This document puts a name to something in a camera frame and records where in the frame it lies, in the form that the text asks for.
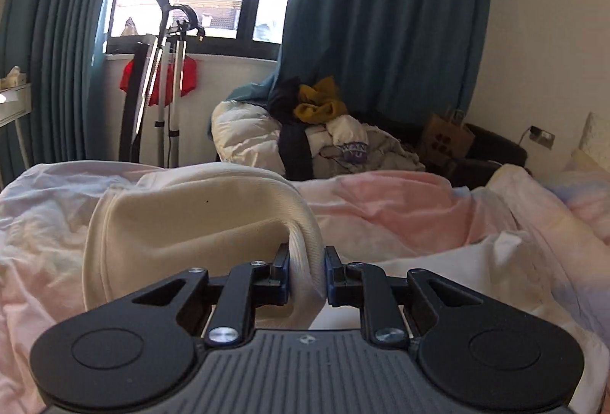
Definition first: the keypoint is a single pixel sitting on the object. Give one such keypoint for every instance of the pastel pink bed cover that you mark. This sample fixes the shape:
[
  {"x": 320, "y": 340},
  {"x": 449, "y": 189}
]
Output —
[{"x": 405, "y": 214}]

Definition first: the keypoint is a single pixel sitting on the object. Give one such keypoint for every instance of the dark garment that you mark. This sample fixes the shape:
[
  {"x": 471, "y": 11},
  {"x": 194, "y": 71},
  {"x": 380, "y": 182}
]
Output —
[{"x": 293, "y": 147}]

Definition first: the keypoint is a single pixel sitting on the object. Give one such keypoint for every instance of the white shirt with purple print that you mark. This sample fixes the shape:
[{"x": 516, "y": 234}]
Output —
[{"x": 352, "y": 142}]

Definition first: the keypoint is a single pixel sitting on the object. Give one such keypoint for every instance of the cream garment with black band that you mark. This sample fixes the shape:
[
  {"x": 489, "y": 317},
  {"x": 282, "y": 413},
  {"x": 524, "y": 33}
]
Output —
[{"x": 190, "y": 214}]

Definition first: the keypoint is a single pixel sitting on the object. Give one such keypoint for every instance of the black upright panel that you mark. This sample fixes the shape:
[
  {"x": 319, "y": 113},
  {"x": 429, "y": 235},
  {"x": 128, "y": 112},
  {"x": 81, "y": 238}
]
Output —
[{"x": 136, "y": 99}]

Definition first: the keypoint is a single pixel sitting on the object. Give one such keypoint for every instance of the black ottoman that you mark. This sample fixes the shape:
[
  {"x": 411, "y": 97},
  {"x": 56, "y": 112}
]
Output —
[{"x": 495, "y": 152}]

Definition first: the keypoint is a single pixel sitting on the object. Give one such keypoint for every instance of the pile of clothes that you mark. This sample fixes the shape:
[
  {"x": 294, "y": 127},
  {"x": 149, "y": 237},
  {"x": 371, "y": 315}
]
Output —
[{"x": 248, "y": 133}]

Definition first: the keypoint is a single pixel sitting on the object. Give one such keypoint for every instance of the red garment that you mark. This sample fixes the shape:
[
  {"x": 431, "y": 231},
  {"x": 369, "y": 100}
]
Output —
[{"x": 190, "y": 73}]

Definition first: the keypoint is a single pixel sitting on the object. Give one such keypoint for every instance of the yellow garment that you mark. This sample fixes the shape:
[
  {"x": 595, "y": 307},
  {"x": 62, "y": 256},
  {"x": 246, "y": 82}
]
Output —
[{"x": 319, "y": 104}]

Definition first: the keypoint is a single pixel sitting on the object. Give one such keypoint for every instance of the white dressing desk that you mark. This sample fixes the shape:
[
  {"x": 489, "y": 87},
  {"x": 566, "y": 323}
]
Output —
[{"x": 14, "y": 106}]

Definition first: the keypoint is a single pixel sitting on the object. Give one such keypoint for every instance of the metal wall socket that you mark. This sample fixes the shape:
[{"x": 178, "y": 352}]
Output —
[{"x": 542, "y": 137}]

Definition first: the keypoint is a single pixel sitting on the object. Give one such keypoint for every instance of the teal curtain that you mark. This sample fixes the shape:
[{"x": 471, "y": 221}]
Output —
[
  {"x": 57, "y": 37},
  {"x": 381, "y": 13}
]

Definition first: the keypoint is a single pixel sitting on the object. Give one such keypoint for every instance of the white textured pillow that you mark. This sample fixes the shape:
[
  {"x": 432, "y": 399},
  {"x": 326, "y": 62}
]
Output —
[{"x": 595, "y": 137}]

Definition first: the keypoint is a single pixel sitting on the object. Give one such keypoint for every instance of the brown paper bag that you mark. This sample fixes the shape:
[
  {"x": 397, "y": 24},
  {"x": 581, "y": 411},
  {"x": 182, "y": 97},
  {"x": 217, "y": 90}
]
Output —
[{"x": 445, "y": 140}]

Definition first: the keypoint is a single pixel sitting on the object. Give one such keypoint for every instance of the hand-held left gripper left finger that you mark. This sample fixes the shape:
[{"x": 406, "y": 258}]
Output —
[{"x": 285, "y": 276}]

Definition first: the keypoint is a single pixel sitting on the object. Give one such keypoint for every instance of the tissue box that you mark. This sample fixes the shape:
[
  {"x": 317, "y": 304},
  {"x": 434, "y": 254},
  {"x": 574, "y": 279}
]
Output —
[{"x": 13, "y": 78}]

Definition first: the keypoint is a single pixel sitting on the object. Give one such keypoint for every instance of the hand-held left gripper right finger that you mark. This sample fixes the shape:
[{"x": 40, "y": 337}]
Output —
[{"x": 330, "y": 280}]

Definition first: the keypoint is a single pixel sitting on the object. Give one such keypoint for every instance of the white garment steamer stand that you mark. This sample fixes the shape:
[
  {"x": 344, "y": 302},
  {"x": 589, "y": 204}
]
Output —
[{"x": 174, "y": 75}]

